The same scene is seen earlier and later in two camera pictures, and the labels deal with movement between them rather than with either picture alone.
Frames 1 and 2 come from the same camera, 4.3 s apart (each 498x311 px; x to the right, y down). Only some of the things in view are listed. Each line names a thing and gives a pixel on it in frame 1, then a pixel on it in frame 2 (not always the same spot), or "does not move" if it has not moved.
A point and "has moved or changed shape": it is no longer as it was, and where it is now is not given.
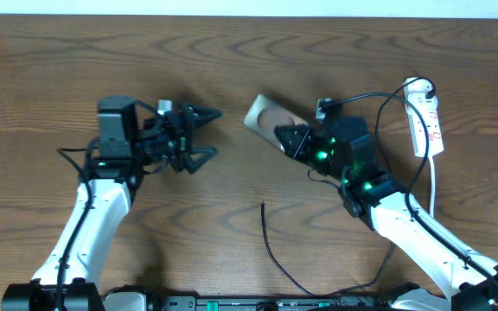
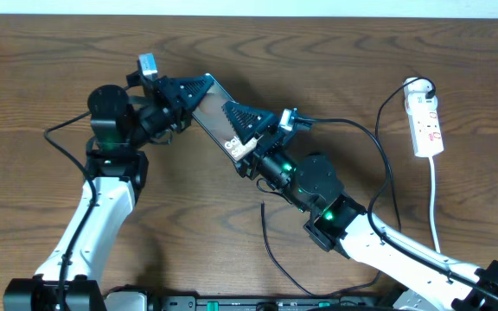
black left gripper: [182, 136] -> [177, 88]
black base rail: [192, 303] does not move
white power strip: [423, 92] does not move
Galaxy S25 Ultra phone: [265, 115] has moved or changed shape
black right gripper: [296, 149] -> [274, 137]
